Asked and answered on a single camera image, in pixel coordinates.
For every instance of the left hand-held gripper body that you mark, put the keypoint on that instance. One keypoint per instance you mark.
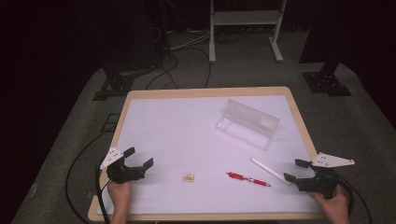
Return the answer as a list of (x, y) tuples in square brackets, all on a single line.
[(123, 174)]

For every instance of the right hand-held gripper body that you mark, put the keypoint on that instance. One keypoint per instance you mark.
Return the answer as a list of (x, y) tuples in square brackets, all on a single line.
[(320, 182)]

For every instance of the white pen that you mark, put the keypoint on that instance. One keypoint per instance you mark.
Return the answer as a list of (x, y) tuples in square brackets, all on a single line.
[(270, 171)]

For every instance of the red pen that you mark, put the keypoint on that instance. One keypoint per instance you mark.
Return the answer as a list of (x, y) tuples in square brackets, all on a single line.
[(248, 179)]

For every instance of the small beige eraser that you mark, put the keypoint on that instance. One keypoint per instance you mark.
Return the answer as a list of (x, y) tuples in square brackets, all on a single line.
[(188, 178)]

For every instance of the clear plastic pencil case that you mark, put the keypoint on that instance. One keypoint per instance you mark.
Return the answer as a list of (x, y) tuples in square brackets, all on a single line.
[(249, 124)]

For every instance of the person's left hand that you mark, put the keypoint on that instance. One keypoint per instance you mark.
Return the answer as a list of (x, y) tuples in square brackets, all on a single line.
[(120, 194)]

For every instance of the person's right hand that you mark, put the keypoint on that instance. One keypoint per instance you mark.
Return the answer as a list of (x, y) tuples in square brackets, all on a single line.
[(333, 205)]

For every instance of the white table mat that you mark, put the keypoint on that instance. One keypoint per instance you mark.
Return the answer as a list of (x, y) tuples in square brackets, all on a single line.
[(193, 140)]

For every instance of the black stand base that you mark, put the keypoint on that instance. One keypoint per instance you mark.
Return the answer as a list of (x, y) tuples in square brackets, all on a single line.
[(325, 82), (115, 85)]

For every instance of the white metal stand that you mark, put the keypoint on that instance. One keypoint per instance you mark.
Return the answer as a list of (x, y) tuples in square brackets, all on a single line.
[(246, 18)]

